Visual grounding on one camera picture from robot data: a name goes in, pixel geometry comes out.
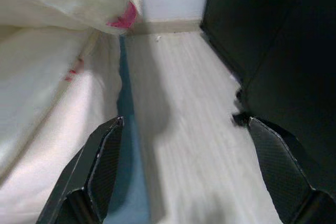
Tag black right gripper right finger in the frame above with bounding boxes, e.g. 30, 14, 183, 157
247, 116, 336, 224

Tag dark wardrobe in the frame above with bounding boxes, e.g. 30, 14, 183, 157
198, 0, 336, 198

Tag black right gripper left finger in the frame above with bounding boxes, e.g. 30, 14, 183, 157
36, 115, 125, 224

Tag beige skirting board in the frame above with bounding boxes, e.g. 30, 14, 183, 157
125, 19, 205, 37

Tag mattress with cream sheet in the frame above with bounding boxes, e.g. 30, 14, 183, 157
0, 23, 124, 201

